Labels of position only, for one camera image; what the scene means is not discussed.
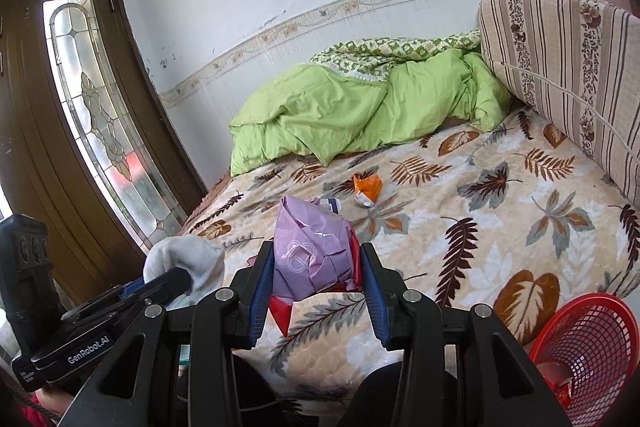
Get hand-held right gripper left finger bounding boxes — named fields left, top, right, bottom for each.
left=60, top=243, right=276, bottom=427

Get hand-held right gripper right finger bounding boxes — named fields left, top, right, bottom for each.
left=360, top=243, right=571, bottom=427

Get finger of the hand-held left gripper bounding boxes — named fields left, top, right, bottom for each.
left=62, top=267, right=192, bottom=324

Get red glossy packet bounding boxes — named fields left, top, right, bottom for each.
left=269, top=232, right=363, bottom=338

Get white sock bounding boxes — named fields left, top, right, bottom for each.
left=144, top=236, right=226, bottom=308

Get pink plastic bag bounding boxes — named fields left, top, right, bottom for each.
left=272, top=196, right=358, bottom=303

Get orange snack wrapper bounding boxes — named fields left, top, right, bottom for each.
left=351, top=173, right=383, bottom=208

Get red plastic basket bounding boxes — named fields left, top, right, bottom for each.
left=529, top=293, right=640, bottom=413

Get person's left forearm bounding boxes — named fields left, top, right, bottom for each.
left=20, top=389, right=71, bottom=427

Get leaf print blanket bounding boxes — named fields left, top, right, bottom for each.
left=180, top=107, right=640, bottom=408

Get brown wooden door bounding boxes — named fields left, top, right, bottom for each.
left=0, top=0, right=207, bottom=308

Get stained glass door pane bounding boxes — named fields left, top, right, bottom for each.
left=42, top=0, right=187, bottom=253

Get green quilt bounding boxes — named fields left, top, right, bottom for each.
left=229, top=34, right=513, bottom=178

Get red crumpled wrapper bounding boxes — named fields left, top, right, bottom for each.
left=540, top=359, right=576, bottom=408

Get striped floral cushion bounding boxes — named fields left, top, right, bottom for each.
left=477, top=0, right=640, bottom=208

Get black braided cord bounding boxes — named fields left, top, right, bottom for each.
left=0, top=377, right=58, bottom=423

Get white cord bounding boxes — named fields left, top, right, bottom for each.
left=492, top=60, right=640, bottom=156

